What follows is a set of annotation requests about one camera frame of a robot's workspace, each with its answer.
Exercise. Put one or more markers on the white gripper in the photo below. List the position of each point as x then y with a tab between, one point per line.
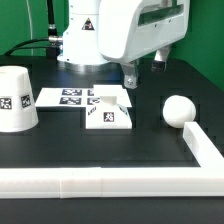
130	29

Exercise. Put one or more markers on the white lamp bulb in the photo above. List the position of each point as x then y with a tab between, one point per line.
178	110

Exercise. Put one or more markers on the white lamp base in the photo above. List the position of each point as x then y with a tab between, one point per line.
107	114

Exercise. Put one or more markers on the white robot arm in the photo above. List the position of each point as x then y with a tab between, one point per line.
80	50

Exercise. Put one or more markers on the white lamp shade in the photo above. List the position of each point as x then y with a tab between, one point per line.
17	106

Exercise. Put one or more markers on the white marker sheet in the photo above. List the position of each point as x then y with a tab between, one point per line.
81	97

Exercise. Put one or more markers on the white L-shaped fence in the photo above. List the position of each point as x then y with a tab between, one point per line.
206	179

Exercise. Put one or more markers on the black cable connector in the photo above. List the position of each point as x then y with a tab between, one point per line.
55	40

